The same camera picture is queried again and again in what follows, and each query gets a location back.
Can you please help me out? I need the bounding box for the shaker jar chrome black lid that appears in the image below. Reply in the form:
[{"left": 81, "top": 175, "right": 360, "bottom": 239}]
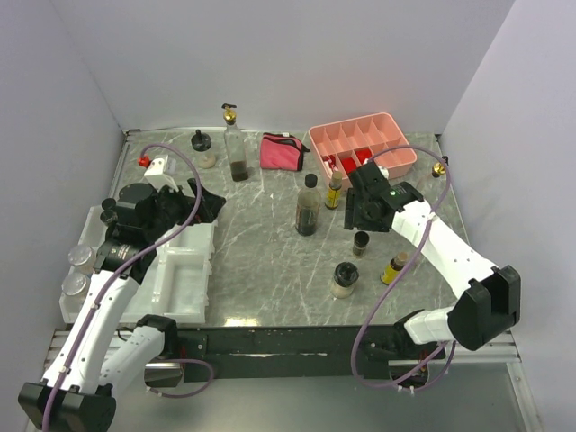
[{"left": 330, "top": 262, "right": 359, "bottom": 299}]

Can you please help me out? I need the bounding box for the spice jar red label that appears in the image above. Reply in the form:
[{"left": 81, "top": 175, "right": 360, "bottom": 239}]
[{"left": 101, "top": 198, "right": 116, "bottom": 211}]

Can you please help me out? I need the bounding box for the red cloth compartment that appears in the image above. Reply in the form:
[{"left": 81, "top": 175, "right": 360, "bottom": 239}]
[
  {"left": 340, "top": 157, "right": 357, "bottom": 176},
  {"left": 355, "top": 148, "right": 373, "bottom": 165}
]

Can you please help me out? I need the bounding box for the clear jar silver lid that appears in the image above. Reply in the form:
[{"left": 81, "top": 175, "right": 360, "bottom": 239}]
[
  {"left": 61, "top": 272, "right": 91, "bottom": 299},
  {"left": 67, "top": 244, "right": 96, "bottom": 275}
]

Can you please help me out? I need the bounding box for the spice jar black lid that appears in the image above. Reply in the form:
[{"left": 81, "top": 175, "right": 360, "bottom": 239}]
[{"left": 100, "top": 210, "right": 118, "bottom": 227}]

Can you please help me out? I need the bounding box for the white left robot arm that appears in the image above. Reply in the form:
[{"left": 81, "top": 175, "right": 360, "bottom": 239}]
[{"left": 18, "top": 178, "right": 226, "bottom": 431}]

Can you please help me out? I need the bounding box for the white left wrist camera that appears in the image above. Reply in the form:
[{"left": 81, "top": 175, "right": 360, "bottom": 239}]
[{"left": 138, "top": 155, "right": 178, "bottom": 191}]

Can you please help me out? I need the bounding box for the white plastic divided tray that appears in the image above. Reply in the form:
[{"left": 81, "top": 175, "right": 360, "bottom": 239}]
[{"left": 58, "top": 204, "right": 219, "bottom": 328}]

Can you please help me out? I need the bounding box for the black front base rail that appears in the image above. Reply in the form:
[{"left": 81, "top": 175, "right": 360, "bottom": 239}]
[{"left": 178, "top": 325, "right": 437, "bottom": 380}]

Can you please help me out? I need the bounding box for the small yellow label bottle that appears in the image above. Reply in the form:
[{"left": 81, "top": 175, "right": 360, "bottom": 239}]
[{"left": 381, "top": 252, "right": 409, "bottom": 285}]

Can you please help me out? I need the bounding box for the pink cloth black trim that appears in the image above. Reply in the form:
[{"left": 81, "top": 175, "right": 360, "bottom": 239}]
[{"left": 259, "top": 132, "right": 310, "bottom": 172}]

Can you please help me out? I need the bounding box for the red cloth middle compartment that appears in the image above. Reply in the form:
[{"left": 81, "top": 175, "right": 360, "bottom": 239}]
[{"left": 340, "top": 157, "right": 357, "bottom": 176}]

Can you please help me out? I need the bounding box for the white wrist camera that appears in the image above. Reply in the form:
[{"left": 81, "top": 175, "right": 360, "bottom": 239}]
[
  {"left": 378, "top": 166, "right": 390, "bottom": 179},
  {"left": 138, "top": 155, "right": 178, "bottom": 191}
]

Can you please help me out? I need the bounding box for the red white striped cloth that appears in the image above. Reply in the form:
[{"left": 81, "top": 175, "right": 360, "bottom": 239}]
[{"left": 321, "top": 155, "right": 339, "bottom": 177}]

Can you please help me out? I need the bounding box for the yellow label sauce bottle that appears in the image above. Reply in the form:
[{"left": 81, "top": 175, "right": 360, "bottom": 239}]
[{"left": 325, "top": 171, "right": 343, "bottom": 210}]

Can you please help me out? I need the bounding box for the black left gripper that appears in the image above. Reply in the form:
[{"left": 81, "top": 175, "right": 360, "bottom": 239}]
[{"left": 144, "top": 177, "right": 225, "bottom": 240}]

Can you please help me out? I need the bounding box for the tall glass oil bottle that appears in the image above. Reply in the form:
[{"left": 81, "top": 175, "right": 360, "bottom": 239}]
[{"left": 221, "top": 103, "right": 248, "bottom": 182}]

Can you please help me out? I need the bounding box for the glass oil bottle gold spout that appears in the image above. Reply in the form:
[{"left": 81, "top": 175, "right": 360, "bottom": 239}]
[{"left": 418, "top": 156, "right": 449, "bottom": 189}]

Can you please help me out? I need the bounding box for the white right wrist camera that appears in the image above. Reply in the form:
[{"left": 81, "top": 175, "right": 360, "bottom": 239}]
[{"left": 378, "top": 166, "right": 390, "bottom": 179}]

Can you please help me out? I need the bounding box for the round shaker black spout lid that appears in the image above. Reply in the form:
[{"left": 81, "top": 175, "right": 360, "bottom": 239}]
[{"left": 191, "top": 130, "right": 216, "bottom": 169}]

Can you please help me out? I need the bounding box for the dark soy sauce bottle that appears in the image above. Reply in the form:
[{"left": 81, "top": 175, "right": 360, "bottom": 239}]
[{"left": 295, "top": 174, "right": 322, "bottom": 237}]

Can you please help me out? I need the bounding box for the small dark spice jar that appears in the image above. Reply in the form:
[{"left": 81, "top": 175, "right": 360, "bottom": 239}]
[{"left": 352, "top": 231, "right": 370, "bottom": 257}]

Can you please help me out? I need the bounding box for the pink plastic divided box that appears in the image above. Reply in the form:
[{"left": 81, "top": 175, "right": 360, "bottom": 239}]
[{"left": 309, "top": 112, "right": 418, "bottom": 188}]

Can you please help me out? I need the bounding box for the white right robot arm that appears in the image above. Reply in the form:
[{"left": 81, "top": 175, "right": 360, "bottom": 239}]
[{"left": 345, "top": 162, "right": 521, "bottom": 358}]

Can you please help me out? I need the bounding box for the red cloth right compartment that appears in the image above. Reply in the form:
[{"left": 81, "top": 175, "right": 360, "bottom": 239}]
[{"left": 355, "top": 148, "right": 373, "bottom": 165}]

